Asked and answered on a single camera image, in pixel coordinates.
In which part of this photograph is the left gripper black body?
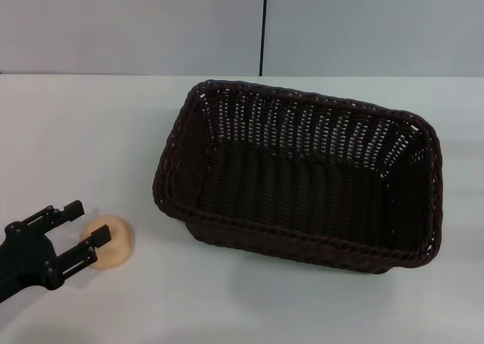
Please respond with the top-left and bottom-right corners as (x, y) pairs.
(0, 220), (64, 304)

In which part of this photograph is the black vertical wall seam strip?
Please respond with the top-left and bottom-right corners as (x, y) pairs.
(258, 0), (270, 76)

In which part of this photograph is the round beige bread bun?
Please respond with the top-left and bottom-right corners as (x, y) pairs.
(81, 214), (136, 272)

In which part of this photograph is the dark brown woven basket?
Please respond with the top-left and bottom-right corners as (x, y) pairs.
(150, 79), (443, 276)

